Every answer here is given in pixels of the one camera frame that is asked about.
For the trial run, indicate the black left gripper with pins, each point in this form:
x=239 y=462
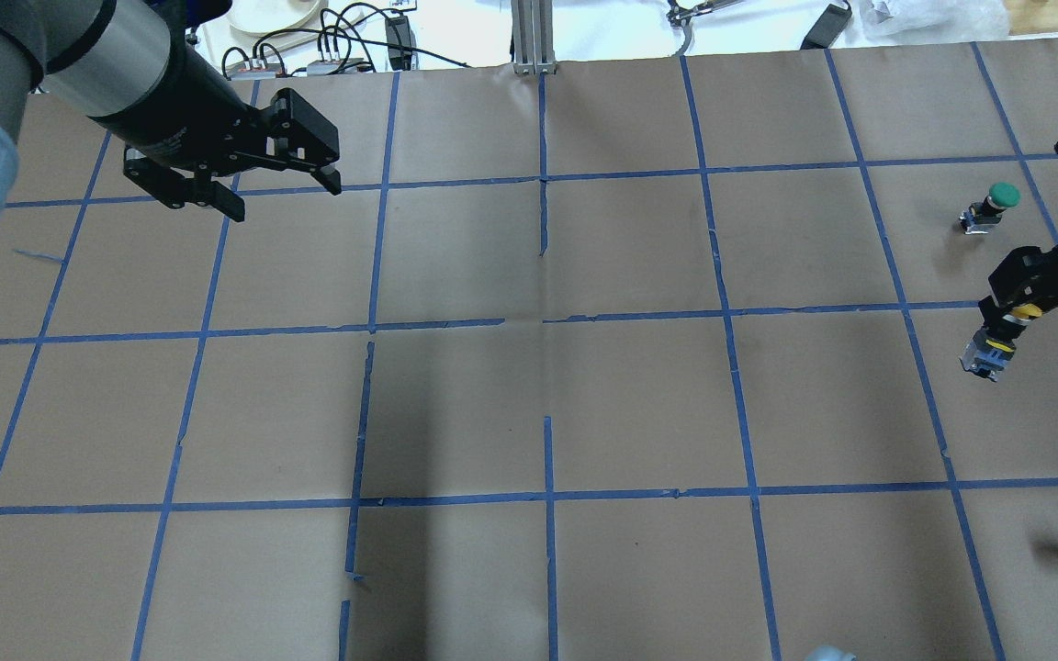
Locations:
x=182 y=110

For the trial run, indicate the yellow push button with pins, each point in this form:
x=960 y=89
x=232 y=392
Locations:
x=993 y=345

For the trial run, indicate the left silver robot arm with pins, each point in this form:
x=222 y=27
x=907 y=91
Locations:
x=127 y=66

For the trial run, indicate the green push button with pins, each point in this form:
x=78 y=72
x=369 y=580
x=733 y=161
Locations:
x=981 y=217

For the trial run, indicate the brown relay board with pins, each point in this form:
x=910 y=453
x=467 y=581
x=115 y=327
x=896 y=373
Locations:
x=337 y=66
x=253 y=69

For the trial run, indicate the cream round plate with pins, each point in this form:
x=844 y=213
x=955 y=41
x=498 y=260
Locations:
x=262 y=17

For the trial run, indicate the black power adapter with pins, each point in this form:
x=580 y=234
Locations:
x=828 y=27

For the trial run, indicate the aluminium frame post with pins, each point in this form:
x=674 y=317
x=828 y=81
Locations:
x=532 y=51

